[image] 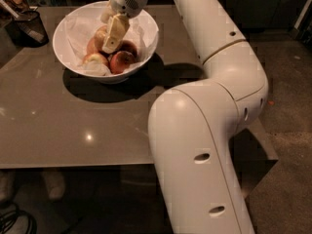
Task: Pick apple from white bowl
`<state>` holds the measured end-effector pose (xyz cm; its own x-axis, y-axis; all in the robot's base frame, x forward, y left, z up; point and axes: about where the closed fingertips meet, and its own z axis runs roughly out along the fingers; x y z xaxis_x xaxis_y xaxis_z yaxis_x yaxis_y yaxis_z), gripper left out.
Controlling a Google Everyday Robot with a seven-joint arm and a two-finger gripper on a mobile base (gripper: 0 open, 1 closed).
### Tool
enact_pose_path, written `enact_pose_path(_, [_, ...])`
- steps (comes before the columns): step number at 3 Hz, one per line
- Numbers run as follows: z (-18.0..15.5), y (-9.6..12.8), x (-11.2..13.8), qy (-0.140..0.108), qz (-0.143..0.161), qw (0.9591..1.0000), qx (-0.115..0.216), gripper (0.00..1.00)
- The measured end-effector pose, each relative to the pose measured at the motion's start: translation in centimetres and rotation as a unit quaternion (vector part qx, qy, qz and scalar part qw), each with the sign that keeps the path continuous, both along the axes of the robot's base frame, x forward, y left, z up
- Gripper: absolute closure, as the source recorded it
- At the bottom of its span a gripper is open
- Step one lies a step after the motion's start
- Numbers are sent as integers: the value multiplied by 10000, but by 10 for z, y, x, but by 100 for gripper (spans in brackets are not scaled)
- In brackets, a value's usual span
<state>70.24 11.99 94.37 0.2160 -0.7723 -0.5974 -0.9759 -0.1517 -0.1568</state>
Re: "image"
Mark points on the red apple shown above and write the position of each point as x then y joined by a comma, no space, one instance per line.
91,47
121,61
129,47

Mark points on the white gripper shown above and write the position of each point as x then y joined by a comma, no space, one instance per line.
124,2

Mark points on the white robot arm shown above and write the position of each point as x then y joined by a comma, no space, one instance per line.
190,125

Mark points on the white ceramic bowl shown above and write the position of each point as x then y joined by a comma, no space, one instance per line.
146,39

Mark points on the black mesh basket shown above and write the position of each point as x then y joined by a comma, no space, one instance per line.
27,30

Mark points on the left rear red apple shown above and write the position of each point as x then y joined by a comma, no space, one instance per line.
91,47

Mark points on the front right red apple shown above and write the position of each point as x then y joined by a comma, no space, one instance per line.
121,61

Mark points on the yellow-red apple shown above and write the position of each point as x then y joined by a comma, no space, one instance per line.
101,40

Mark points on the right rear red apple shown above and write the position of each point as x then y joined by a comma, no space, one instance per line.
129,47

